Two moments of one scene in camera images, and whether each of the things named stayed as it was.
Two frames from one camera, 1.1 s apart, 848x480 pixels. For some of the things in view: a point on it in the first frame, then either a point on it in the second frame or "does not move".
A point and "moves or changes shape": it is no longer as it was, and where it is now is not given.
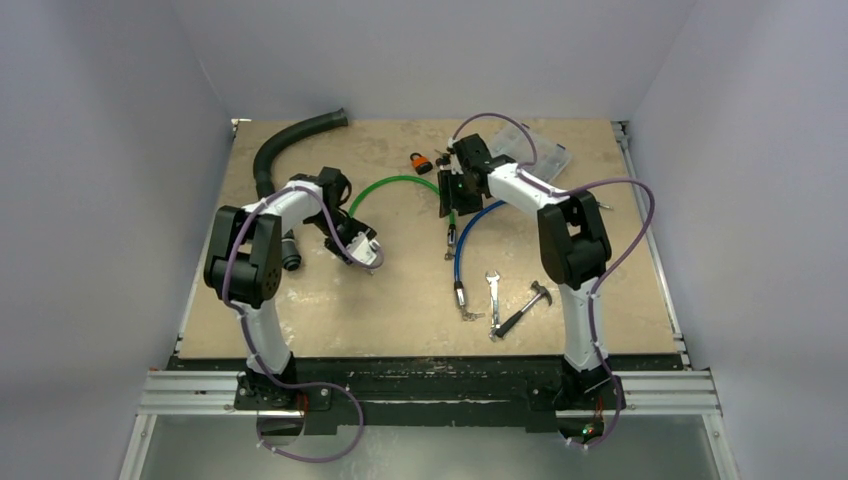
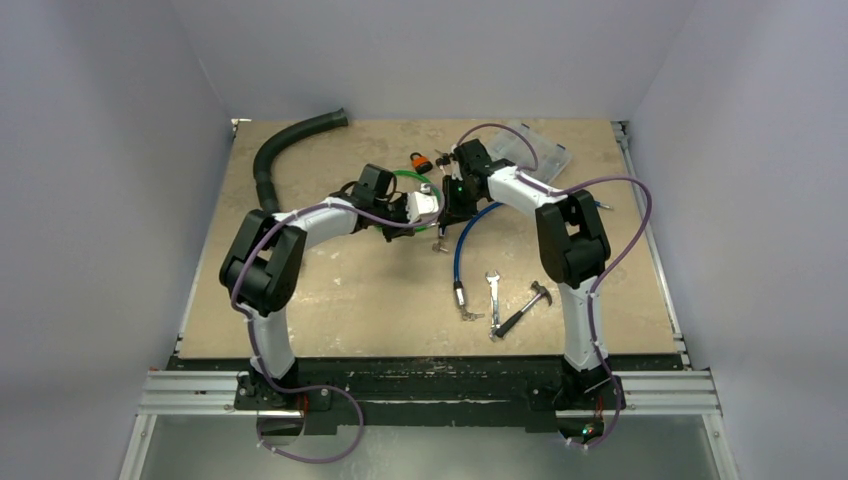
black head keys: (444, 160) does not move
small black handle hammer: (543, 291) does not move
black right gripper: (453, 188) does not move
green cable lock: (451, 231) moves or changes shape
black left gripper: (357, 229) to (388, 234)
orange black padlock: (421, 164) does not move
